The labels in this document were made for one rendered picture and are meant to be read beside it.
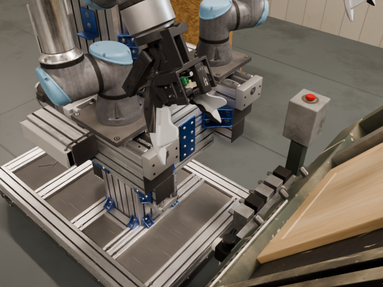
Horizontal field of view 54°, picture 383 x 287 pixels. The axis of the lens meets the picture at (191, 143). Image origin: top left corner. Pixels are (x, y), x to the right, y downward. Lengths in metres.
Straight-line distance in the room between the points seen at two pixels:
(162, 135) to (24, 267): 1.71
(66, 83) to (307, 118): 0.91
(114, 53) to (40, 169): 1.41
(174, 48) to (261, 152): 2.17
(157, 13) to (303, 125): 1.07
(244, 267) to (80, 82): 0.65
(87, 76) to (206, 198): 1.18
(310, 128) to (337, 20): 3.11
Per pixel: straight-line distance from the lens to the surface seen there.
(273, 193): 1.41
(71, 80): 1.06
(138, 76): 0.64
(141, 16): 0.57
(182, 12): 3.04
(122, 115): 1.17
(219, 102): 0.66
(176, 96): 0.57
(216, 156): 2.62
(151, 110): 0.60
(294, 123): 1.56
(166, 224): 1.95
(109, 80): 1.10
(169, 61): 0.58
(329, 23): 4.61
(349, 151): 1.29
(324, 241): 0.85
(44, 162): 2.43
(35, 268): 2.20
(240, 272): 1.00
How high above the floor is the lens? 1.74
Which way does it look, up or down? 40 degrees down
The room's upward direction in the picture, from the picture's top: straight up
